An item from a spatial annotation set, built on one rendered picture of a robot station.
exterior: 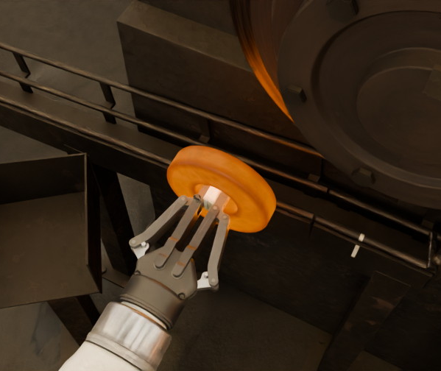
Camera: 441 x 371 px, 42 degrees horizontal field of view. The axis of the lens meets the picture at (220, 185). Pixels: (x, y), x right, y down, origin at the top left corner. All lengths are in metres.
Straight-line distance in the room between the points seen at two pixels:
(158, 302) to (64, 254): 0.38
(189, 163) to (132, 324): 0.22
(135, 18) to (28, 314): 0.97
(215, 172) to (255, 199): 0.06
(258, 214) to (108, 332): 0.25
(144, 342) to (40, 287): 0.38
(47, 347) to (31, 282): 0.62
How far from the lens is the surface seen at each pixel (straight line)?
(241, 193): 0.73
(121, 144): 1.03
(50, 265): 1.03
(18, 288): 1.03
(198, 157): 0.74
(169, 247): 0.73
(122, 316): 0.68
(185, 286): 0.71
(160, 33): 0.93
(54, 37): 2.25
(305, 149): 0.93
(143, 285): 0.69
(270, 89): 0.72
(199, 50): 0.90
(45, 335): 1.64
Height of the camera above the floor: 1.51
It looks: 58 degrees down
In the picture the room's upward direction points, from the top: straight up
